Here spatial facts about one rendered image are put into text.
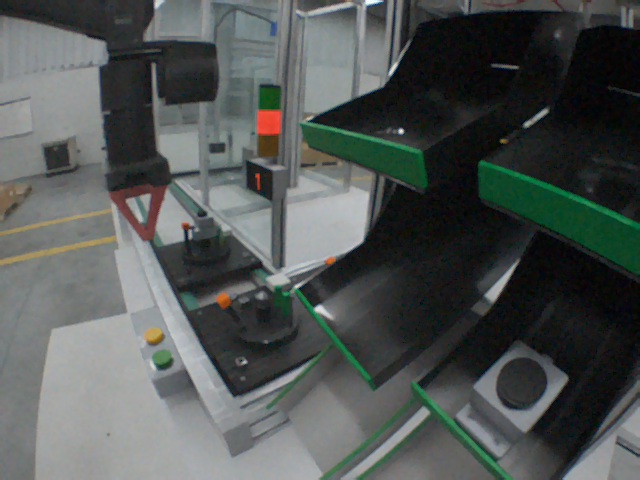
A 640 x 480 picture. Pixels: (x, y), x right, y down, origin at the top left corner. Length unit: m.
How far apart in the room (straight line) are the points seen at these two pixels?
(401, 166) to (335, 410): 0.33
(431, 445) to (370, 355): 0.16
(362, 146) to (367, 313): 0.16
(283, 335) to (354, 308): 0.29
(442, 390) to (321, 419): 0.21
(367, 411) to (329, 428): 0.06
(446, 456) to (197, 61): 0.50
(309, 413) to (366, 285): 0.21
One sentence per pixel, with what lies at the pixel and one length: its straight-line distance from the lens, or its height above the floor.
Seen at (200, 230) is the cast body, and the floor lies 1.05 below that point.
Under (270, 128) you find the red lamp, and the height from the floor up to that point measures 1.32.
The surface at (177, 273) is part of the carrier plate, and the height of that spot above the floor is 0.97.
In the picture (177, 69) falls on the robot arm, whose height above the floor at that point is 1.42.
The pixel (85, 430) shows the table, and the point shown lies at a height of 0.86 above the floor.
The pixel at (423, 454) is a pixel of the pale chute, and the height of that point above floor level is 1.06.
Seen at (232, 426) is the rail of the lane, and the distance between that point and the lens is 0.49.
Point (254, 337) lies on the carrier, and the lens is 0.57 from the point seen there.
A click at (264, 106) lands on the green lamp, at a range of 0.66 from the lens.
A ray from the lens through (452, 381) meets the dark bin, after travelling 0.26.
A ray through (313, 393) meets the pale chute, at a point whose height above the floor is 1.03.
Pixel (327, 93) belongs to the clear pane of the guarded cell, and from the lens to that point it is 1.92.
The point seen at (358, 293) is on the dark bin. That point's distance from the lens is 0.31.
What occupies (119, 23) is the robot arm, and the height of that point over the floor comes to 1.47.
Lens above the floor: 1.39
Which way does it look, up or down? 26 degrees down
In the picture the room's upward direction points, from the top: 4 degrees clockwise
